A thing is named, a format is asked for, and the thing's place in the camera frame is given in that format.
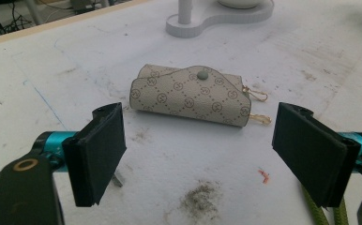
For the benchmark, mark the white stand base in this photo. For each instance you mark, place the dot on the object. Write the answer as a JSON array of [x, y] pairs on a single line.
[[215, 18]]

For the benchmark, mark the white bowl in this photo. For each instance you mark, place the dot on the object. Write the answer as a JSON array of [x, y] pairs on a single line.
[[239, 3]]

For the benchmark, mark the beige patterned key pouch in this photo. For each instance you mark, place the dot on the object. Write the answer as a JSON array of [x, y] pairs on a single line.
[[190, 95]]

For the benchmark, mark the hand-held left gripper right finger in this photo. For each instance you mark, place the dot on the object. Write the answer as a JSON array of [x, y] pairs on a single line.
[[313, 153]]

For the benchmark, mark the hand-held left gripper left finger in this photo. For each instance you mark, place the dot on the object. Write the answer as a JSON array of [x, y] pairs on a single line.
[[93, 156]]

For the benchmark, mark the white post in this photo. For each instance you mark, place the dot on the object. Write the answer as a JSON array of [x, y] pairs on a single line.
[[184, 12]]

